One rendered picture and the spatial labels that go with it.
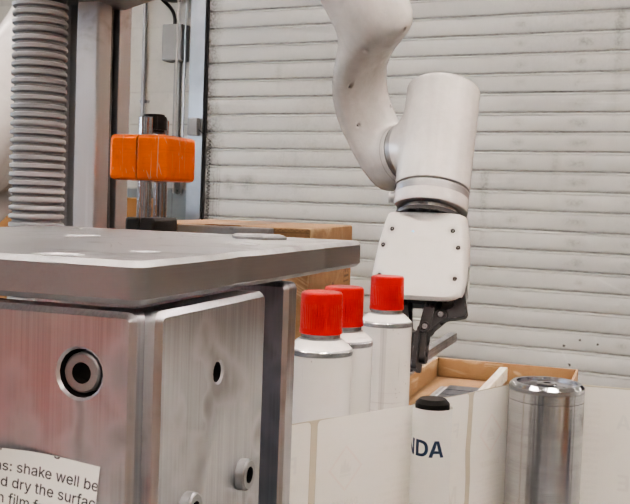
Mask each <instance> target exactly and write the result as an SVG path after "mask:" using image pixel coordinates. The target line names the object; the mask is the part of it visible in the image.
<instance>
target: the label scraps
mask: <svg viewBox="0 0 630 504"><path fill-rule="evenodd" d="M99 473H100V467H99V466H95V465H91V464H87V463H83V462H79V461H75V460H71V459H67V458H63V457H58V456H54V455H49V454H44V453H38V452H32V451H25V450H18V449H9V448H0V504H96V499H97V491H98V482H99Z"/></svg>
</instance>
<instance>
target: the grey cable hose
mask: <svg viewBox="0 0 630 504"><path fill-rule="evenodd" d="M68 1H69V0H15V1H13V2H12V6H13V8H15V9H14V10H13V11H12V15H13V16H14V17H15V18H13V19H12V24H13V25H15V26H14V27H13V28H12V32H13V33H14V34H15V35H13V36H12V41H13V42H15V43H14V44H12V45H11V48H12V50H14V51H15V52H13V53H12V54H11V57H12V58H13V59H15V61H12V62H11V66H12V67H14V68H15V69H13V70H11V75H13V76H14V78H12V79H11V83H12V84H14V86H13V87H11V92H13V93H14V95H12V96H11V100H12V101H14V103H12V104H11V105H10V108H11V109H13V110H14V112H11V113H10V117H12V118H14V120H12V121H10V125H11V126H13V129H11V130H10V134H12V135H13V137H12V138H10V142H11V143H13V146H10V151H12V152H13V154H11V155H9V159H11V160H13V162H12V163H9V167H10V168H13V171H10V172H9V176H11V177H12V179H11V180H9V184H10V185H12V188H9V193H12V196H10V197H9V201H11V202H12V204H11V205H9V206H8V209H9V210H12V213H9V214H8V217H9V218H11V219H12V221H10V222H8V226H10V227H25V226H64V223H61V220H63V219H64V215H62V214H61V212H62V211H64V207H63V206H61V204H62V203H64V201H65V199H64V198H61V195H64V194H65V191H64V190H62V189H61V188H62V187H64V186H65V182H63V181H62V179H63V178H65V174H64V173H62V170H65V165H62V162H65V160H66V158H65V157H63V156H62V154H64V153H66V149H64V148H62V146H64V145H66V141H65V140H63V137H66V132H64V131H63V129H65V128H66V124H65V123H63V121H65V120H66V119H67V116H66V115H63V113H64V112H66V111H67V108H66V107H64V106H63V104H66V103H67V99H65V98H64V96H66V95H67V91H66V90H64V88H65V87H67V82H65V81H64V79H67V74H66V73H64V71H66V70H67V69H68V66H67V65H65V64H64V63H66V62H67V61H68V57H66V56H64V55H65V54H67V53H68V49H67V48H66V47H65V46H67V45H68V40H67V39H65V38H66V37H68V32H67V31H66V29H68V23H67V22H65V21H67V20H69V16H68V14H66V13H67V12H68V11H69V7H68V6H67V5H66V4H67V2H68Z"/></svg>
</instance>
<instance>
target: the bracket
mask: <svg viewBox="0 0 630 504"><path fill-rule="evenodd" d="M360 246H361V244H360V243H359V242H358V241H355V240H336V239H315V238H295V237H285V236H284V235H280V234H260V233H235V234H213V233H192V232H172V231H151V230H131V229H110V228H90V227H69V226H25V227H0V295H1V296H14V297H26V298H39V299H52V300H65V301H78V302H91V303H103V304H116V305H130V306H140V305H147V304H153V303H158V302H164V301H169V300H175V299H180V298H186V297H191V296H197V295H202V294H208V293H213V292H219V291H224V290H227V289H230V288H235V287H243V286H251V285H257V284H263V283H268V282H274V281H279V280H285V279H290V278H296V277H301V276H307V275H312V274H318V273H320V272H329V271H334V270H340V269H345V268H351V267H356V266H357V265H358V264H359V263H360Z"/></svg>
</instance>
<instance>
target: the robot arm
mask: <svg viewBox="0 0 630 504"><path fill-rule="evenodd" d="M320 1H321V3H322V5H323V7H324V9H325V11H326V12H327V14H328V16H329V18H330V20H331V22H332V24H333V26H334V28H335V31H336V34H337V38H338V48H337V55H336V60H335V65H334V72H333V81H332V95H333V103H334V109H335V113H336V116H337V119H338V122H339V125H340V127H341V129H342V132H343V134H344V136H345V138H346V140H347V142H348V144H349V146H350V148H351V150H352V152H353V154H354V156H355V158H356V160H357V161H358V163H359V165H360V167H361V168H362V170H363V172H364V173H365V174H366V176H367V177H368V178H369V180H370V181H371V182H372V183H373V184H374V185H376V186H377V187H378V188H380V189H382V190H385V191H394V192H389V195H388V201H389V203H394V205H395V206H396V207H397V208H398V209H397V210H396V212H390V213H389V214H388V216H387V218H386V221H385V224H384V227H383V230H382V233H381V237H380V241H379V245H378V249H377V253H376V258H375V263H374V267H373V273H372V275H377V274H386V275H400V276H403V277H404V278H405V280H404V310H402V313H403V314H405V315H406V316H407V317H408V318H409V319H410V320H411V321H412V336H411V360H410V372H412V371H413V370H414V371H415V372H416V373H421V371H422V364H427V361H428V352H429V343H430V337H432V336H433V335H434V333H435V331H437V330H438V329H439V328H440V327H442V326H443V325H444V324H445V323H446V322H450V321H451V322H452V321H458V320H464V319H466V318H467V317H468V311H467V301H468V295H469V281H470V236H469V226H468V220H467V218H466V217H467V215H468V206H469V196H470V186H471V176H472V167H473V157H474V148H475V139H476V129H477V120H478V110H479V101H480V91H479V88H478V87H477V85H476V84H475V83H474V82H472V81H471V80H469V79H467V78H465V77H463V76H460V75H456V74H452V73H444V72H434V73H427V74H423V75H420V76H418V77H416V78H414V79H413V80H412V81H411V82H410V83H409V85H408V88H407V95H406V103H405V110H404V113H403V115H402V117H401V119H400V121H399V120H398V118H397V116H396V114H395V111H394V109H393V106H392V104H391V101H390V98H389V94H388V88H387V67H388V63H389V59H390V57H391V55H392V53H393V51H394V49H395V48H396V47H397V45H398V44H399V43H400V42H401V40H402V39H403V38H404V37H405V35H406V34H407V33H408V31H409V30H410V28H411V26H412V22H413V11H412V7H411V4H410V1H409V0H320ZM14 9H15V8H13V6H12V7H11V9H10V10H9V12H8V13H7V15H6V16H5V18H4V19H3V21H2V22H1V23H0V222H1V221H2V220H3V219H4V218H5V217H6V216H7V215H8V214H9V213H11V212H12V210H9V209H8V206H9V205H11V204H12V202H11V201H9V197H10V196H12V193H9V188H12V185H10V184H9V180H11V179H12V177H11V176H9V172H10V171H13V168H10V167H9V163H12V162H13V160H11V159H9V155H11V154H13V152H12V151H10V146H13V143H11V142H10V138H12V137H13V135H12V134H10V130H11V129H13V126H11V125H10V121H12V120H14V118H12V117H10V113H11V112H14V110H13V109H11V108H10V105H11V104H12V103H14V101H12V100H11V96H12V95H14V93H13V92H11V87H13V86H14V84H12V83H11V79H12V78H14V76H13V75H11V70H13V69H15V68H14V67H12V66H11V62H12V61H15V59H13V58H12V57H11V54H12V53H13V52H15V51H14V50H12V48H11V45H12V44H14V43H15V42H13V41H12V36H13V35H15V34H14V33H13V32H12V28H13V27H14V26H15V25H13V24H12V19H13V18H15V17H14V16H13V15H12V11H13V10H14ZM413 309H423V312H422V316H421V319H420V323H419V326H418V327H417V330H414V328H413Z"/></svg>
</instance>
